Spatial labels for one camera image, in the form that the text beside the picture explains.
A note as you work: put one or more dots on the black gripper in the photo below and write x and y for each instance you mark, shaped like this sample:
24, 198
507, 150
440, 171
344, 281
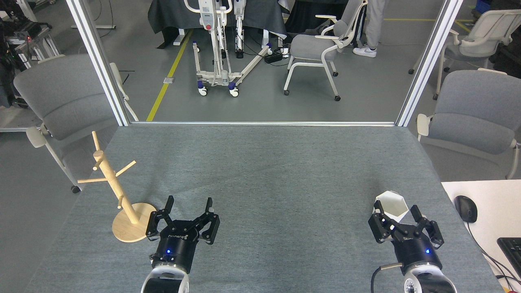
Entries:
415, 250
175, 244

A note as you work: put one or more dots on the white faceted cup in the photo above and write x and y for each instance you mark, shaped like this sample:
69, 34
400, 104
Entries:
392, 205

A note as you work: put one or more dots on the wooden cup rack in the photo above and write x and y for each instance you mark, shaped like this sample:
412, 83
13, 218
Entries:
122, 199

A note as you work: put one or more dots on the dark equipment rack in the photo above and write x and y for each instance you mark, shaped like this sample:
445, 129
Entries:
16, 36

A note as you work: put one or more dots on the black computer mouse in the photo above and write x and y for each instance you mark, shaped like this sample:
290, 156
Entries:
466, 208

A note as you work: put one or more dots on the white desk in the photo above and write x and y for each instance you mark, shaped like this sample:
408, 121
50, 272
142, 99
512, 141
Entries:
496, 203

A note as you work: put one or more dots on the black keyboard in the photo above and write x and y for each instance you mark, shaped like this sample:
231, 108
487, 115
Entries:
512, 250

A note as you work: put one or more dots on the metal floor plate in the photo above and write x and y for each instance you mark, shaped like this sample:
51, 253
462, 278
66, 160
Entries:
169, 80

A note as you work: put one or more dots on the grey chair with beige armrests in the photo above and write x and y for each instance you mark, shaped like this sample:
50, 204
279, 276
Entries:
65, 97

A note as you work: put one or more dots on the black power strip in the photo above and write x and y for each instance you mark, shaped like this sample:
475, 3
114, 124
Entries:
273, 57

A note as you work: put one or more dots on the grey wheeled chair, white arms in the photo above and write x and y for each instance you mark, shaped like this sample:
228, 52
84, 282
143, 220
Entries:
311, 44

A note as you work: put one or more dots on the person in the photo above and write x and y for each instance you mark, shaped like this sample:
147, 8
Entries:
374, 20

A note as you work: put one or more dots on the table with black cloth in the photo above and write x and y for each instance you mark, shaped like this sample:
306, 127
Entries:
171, 12

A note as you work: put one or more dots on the white stand on wheels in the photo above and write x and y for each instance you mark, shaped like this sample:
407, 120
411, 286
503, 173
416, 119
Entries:
205, 12

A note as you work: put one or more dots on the white-backed office chair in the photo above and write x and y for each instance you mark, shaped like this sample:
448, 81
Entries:
488, 24

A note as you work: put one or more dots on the silver frame rail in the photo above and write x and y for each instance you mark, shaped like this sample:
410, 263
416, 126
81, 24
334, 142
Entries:
260, 123

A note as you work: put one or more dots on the grey chair with white frame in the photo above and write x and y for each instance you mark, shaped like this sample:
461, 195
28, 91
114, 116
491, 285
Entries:
476, 110

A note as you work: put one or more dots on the silver frame post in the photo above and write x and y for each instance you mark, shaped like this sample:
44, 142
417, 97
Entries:
427, 61
97, 61

